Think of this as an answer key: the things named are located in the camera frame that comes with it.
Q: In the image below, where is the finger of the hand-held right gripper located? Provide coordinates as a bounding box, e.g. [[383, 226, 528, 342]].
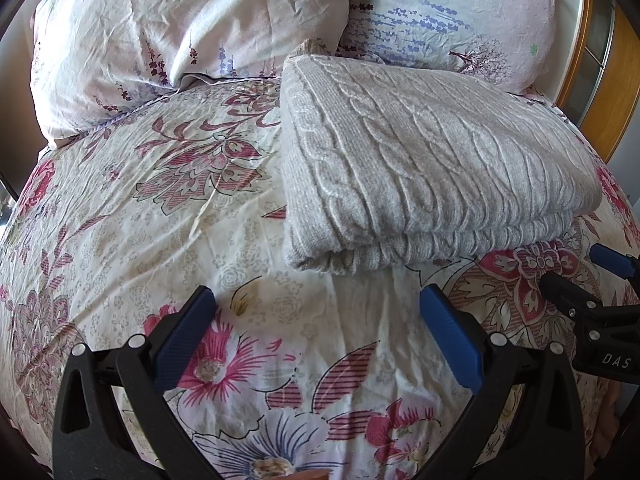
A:
[[589, 244, 640, 282], [539, 272, 602, 333]]

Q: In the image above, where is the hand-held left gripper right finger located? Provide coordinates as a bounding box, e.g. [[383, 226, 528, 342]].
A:
[[419, 284, 587, 480]]

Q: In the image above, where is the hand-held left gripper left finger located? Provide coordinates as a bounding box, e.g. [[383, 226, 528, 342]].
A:
[[52, 285, 218, 480]]

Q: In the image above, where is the grey cable knit sweater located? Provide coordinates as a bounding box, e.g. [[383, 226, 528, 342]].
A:
[[280, 51, 604, 276]]

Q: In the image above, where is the floral bed cover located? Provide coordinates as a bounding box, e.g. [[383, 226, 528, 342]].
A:
[[0, 72, 640, 480]]

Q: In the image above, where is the wooden door with glass pane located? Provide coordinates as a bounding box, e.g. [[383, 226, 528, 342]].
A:
[[554, 0, 640, 163]]

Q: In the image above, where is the white floral pillow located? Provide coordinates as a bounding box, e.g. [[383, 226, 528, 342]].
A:
[[30, 0, 352, 149]]

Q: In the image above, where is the pillow with purple flower print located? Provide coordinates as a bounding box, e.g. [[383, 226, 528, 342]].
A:
[[334, 0, 572, 97]]

